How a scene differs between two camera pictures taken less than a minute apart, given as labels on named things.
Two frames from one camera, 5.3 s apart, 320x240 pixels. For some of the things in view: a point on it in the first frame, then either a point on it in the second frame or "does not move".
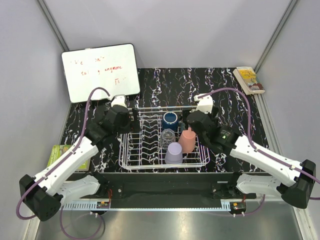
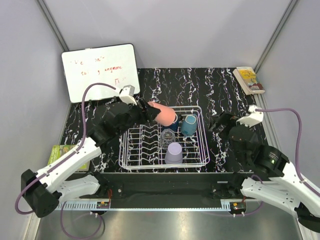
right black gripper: [185, 126] -> [230, 119]
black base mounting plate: [166, 186] does not move
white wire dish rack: [164, 140] does not move
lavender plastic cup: [174, 154] does not move
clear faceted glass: [167, 137] does not move
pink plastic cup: [187, 140] -> [166, 117]
